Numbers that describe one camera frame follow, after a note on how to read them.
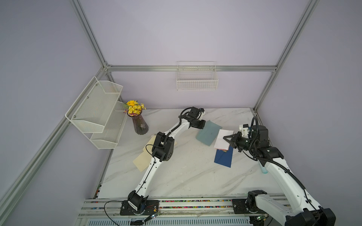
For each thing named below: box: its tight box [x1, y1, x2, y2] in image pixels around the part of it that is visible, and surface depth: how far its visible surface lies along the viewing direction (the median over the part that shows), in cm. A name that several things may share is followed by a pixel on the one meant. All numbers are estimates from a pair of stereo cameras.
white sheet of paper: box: [213, 129, 235, 151], surface depth 78 cm
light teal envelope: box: [196, 120, 223, 147], surface depth 107 cm
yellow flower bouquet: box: [123, 99, 147, 117], surface depth 90 cm
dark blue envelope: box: [213, 145, 234, 169], surface depth 94 cm
